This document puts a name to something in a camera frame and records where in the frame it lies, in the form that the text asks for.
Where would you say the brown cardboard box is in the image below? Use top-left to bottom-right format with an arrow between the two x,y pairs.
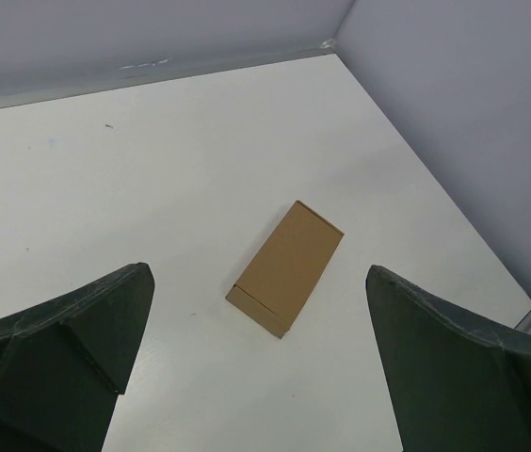
226,200 -> 344,338

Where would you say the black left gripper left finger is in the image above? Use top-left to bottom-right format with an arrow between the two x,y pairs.
0,263 -> 155,451

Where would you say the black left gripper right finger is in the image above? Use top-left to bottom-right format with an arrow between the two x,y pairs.
365,266 -> 531,451

